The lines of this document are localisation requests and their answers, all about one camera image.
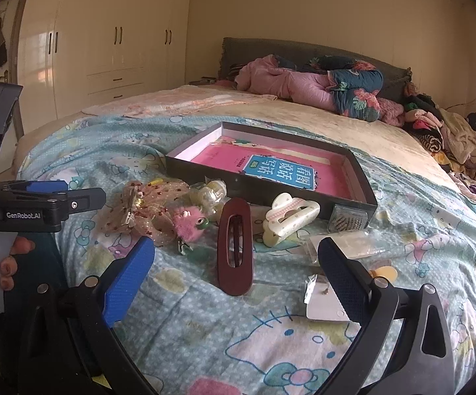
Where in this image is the cream white claw clip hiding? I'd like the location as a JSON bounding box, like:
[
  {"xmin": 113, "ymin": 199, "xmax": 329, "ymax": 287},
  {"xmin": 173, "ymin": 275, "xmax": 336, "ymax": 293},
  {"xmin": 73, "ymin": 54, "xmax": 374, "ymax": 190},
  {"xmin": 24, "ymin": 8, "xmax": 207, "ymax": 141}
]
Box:
[{"xmin": 263, "ymin": 193, "xmax": 321, "ymax": 247}]

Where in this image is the dark floral quilted garment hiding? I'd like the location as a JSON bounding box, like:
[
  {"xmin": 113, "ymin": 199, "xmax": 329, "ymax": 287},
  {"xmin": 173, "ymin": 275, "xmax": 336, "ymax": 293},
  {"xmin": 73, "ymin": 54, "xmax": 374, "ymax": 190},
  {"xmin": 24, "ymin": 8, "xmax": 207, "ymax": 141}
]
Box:
[{"xmin": 276, "ymin": 55, "xmax": 384, "ymax": 122}]

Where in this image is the clear plastic bag white card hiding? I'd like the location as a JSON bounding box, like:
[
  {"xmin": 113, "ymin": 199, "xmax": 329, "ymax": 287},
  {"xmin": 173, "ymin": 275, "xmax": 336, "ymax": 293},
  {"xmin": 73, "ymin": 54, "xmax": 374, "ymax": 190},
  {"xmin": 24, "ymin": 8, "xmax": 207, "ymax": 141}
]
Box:
[{"xmin": 305, "ymin": 231, "xmax": 379, "ymax": 264}]

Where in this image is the cream wardrobe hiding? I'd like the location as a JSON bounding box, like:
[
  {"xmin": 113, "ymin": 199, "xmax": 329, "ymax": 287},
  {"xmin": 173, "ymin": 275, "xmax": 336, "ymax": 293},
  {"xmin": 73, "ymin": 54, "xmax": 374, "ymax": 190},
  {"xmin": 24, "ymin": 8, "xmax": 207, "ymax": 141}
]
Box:
[{"xmin": 17, "ymin": 0, "xmax": 190, "ymax": 133}]

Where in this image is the pink padded garment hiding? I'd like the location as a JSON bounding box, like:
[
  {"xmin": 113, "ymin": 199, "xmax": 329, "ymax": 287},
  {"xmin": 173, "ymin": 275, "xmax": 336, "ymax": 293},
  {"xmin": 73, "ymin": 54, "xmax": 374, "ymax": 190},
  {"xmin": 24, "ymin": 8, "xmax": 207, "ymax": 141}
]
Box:
[{"xmin": 234, "ymin": 54, "xmax": 404, "ymax": 127}]

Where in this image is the pink fluffy hair clip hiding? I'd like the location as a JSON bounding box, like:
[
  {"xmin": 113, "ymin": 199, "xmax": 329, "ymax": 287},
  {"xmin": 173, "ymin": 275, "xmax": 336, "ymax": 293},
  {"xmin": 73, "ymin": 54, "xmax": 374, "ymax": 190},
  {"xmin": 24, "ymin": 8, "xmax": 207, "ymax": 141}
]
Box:
[{"xmin": 172, "ymin": 206, "xmax": 210, "ymax": 255}]

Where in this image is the Hello Kitty blue quilt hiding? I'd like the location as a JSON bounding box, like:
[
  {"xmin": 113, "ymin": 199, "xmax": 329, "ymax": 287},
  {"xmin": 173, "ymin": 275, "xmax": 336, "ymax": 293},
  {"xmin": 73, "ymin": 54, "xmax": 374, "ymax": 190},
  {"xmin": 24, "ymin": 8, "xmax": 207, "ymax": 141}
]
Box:
[{"xmin": 16, "ymin": 115, "xmax": 476, "ymax": 394}]

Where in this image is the dark shallow cardboard box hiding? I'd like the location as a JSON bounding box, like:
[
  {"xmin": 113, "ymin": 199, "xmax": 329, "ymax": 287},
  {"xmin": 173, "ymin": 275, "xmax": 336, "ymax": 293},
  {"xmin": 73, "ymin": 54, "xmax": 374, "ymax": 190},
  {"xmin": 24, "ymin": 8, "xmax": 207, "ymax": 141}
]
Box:
[{"xmin": 165, "ymin": 122, "xmax": 377, "ymax": 220}]

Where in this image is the person's left hand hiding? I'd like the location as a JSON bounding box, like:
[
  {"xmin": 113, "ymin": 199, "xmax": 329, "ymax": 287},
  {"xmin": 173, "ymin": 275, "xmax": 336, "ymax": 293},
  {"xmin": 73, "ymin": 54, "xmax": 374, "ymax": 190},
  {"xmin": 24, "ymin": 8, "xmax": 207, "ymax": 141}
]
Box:
[{"xmin": 0, "ymin": 236, "xmax": 35, "ymax": 292}]

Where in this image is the pile of clothes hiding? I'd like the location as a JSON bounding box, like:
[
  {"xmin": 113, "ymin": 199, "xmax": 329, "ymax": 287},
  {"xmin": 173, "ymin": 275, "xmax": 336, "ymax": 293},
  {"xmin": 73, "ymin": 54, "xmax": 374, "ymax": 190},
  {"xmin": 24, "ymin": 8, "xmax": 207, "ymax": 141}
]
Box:
[{"xmin": 403, "ymin": 82, "xmax": 476, "ymax": 206}]

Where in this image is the beige bed cover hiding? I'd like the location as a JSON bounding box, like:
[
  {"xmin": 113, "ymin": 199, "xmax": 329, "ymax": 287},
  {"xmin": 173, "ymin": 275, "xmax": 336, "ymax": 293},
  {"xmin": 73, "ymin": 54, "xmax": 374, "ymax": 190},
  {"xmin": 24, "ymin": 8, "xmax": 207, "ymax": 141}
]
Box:
[{"xmin": 12, "ymin": 99, "xmax": 458, "ymax": 192}]

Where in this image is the dark red oval hair clip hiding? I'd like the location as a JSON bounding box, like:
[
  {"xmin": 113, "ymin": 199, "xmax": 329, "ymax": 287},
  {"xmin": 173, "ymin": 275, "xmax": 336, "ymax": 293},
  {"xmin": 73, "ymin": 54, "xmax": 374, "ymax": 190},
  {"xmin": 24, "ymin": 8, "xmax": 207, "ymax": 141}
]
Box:
[{"xmin": 216, "ymin": 198, "xmax": 254, "ymax": 296}]

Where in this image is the white earring card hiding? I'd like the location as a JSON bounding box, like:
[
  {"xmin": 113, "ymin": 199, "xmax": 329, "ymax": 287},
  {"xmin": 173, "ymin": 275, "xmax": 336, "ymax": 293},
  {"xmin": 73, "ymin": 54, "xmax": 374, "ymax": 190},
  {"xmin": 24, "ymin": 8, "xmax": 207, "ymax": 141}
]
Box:
[{"xmin": 304, "ymin": 275, "xmax": 349, "ymax": 322}]

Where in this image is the sheer pink dotted hair bow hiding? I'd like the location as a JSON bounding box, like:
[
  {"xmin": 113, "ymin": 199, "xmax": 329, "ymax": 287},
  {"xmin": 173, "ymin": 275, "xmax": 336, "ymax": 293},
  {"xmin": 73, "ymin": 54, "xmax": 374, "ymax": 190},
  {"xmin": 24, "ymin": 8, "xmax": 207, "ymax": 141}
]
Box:
[{"xmin": 99, "ymin": 178, "xmax": 189, "ymax": 246}]

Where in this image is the small box of hairpins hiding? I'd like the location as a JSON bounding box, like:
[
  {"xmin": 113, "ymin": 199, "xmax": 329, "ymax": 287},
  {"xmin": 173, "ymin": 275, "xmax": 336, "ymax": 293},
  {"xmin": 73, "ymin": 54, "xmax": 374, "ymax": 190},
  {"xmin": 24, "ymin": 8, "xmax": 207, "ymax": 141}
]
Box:
[{"xmin": 328, "ymin": 204, "xmax": 368, "ymax": 233}]

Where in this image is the peach floral blanket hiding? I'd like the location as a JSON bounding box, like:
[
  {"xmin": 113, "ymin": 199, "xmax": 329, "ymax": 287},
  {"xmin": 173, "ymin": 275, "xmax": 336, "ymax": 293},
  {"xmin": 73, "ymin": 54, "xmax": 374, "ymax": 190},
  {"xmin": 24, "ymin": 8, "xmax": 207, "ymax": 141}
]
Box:
[{"xmin": 82, "ymin": 85, "xmax": 277, "ymax": 119}]

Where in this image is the pearl clear small claw clip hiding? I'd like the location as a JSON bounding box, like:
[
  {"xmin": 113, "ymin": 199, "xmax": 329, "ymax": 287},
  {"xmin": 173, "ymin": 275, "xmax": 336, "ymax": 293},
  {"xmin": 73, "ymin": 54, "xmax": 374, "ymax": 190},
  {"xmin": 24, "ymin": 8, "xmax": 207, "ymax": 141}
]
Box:
[{"xmin": 189, "ymin": 179, "xmax": 228, "ymax": 221}]

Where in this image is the dark grey headboard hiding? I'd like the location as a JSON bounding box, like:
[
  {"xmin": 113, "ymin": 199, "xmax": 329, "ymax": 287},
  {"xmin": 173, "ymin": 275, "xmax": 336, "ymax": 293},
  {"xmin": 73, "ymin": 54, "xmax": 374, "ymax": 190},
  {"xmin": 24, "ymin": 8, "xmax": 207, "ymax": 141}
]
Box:
[{"xmin": 217, "ymin": 37, "xmax": 413, "ymax": 103}]

